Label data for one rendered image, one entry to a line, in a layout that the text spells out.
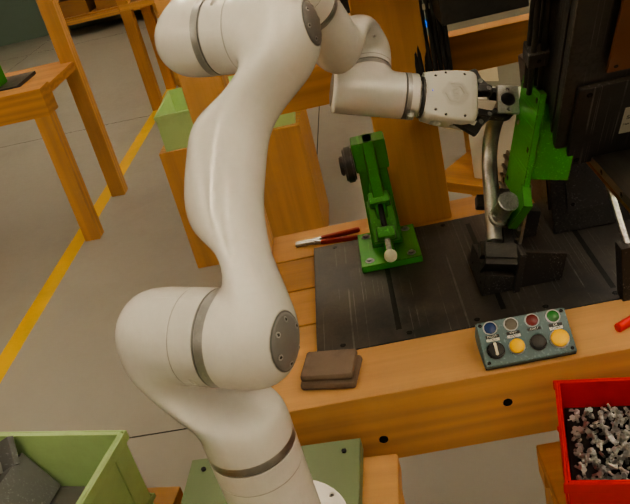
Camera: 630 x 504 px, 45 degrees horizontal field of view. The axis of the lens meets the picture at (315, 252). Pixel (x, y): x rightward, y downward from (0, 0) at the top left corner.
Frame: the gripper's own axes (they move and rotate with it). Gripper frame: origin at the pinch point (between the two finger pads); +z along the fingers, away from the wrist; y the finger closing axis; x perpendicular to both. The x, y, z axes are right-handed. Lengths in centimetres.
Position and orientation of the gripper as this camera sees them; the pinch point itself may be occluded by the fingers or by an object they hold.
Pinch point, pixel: (500, 104)
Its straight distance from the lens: 148.3
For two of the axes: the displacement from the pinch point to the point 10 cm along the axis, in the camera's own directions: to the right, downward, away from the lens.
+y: 0.4, -9.6, 2.7
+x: -1.1, 2.6, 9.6
